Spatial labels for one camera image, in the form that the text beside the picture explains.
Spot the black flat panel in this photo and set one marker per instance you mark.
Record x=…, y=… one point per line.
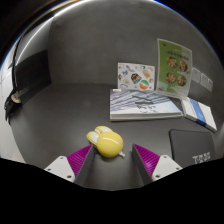
x=33, y=75

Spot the white sticker sheet card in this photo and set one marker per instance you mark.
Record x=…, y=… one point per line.
x=136, y=76

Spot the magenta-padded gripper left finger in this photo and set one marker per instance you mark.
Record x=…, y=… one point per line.
x=61, y=166

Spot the white book with blue band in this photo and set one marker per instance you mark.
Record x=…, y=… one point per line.
x=200, y=115

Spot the green poster with food photos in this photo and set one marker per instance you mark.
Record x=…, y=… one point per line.
x=175, y=68

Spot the black mouse pad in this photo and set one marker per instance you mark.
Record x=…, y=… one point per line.
x=190, y=145

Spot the yellow computer mouse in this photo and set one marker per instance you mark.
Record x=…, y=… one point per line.
x=108, y=143

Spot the white wall plates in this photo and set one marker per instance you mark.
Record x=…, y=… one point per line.
x=201, y=78

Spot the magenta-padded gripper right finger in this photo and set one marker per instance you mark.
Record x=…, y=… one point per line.
x=165, y=165

